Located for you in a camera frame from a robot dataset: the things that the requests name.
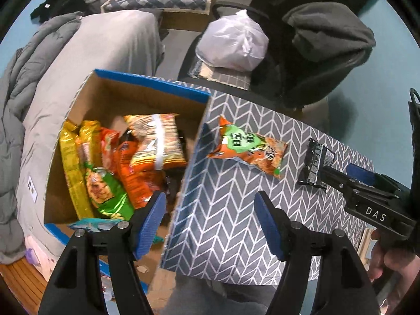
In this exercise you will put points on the black snack packet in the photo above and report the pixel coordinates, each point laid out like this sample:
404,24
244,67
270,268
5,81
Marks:
315,164

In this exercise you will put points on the grey bed sheet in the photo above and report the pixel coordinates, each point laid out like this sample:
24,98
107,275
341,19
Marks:
98,46

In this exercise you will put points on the black office chair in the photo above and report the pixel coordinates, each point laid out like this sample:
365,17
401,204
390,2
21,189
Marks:
272,78

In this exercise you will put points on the light wooden frame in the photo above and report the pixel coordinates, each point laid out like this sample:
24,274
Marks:
364,246

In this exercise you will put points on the small orange snack packet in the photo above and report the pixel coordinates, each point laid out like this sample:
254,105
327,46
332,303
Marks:
108,147

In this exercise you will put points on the long gold biscuit packet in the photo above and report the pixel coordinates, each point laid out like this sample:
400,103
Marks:
70,164

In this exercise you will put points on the grey padded duvet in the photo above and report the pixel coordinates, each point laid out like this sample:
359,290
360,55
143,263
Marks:
19,105

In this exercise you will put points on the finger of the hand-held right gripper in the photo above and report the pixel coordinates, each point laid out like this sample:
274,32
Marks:
334,177
361,172

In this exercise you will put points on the black clothes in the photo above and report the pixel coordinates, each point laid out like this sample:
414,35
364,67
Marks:
55,1

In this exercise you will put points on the orange and green snack packet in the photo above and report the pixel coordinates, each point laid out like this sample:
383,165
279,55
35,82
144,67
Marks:
249,147

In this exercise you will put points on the long orange biscuit packet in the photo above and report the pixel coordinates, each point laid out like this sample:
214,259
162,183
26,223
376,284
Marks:
88,137

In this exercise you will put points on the cracker packet with white band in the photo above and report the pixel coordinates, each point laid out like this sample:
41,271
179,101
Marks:
157,141

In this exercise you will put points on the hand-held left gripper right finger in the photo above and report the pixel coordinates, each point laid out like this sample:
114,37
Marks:
270,226

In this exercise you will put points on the checkered seat cushion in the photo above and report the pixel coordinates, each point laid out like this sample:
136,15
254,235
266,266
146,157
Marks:
226,77

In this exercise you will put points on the dark grey fleece jacket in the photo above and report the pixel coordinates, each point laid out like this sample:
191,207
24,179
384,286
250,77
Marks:
328,39

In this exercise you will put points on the blue cardboard box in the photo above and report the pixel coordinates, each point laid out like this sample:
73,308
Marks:
131,98

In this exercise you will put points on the grey herringbone tablecloth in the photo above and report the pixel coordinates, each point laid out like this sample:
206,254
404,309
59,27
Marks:
223,210

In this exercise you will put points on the large orange snack packet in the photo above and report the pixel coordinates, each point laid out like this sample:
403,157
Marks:
134,174

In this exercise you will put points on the white plastic bag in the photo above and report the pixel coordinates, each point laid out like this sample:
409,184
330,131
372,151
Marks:
233,42

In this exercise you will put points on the person's right hand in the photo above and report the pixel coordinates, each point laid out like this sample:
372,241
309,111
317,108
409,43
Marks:
387,262

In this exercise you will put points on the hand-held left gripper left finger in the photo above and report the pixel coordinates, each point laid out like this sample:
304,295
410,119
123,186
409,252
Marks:
151,223

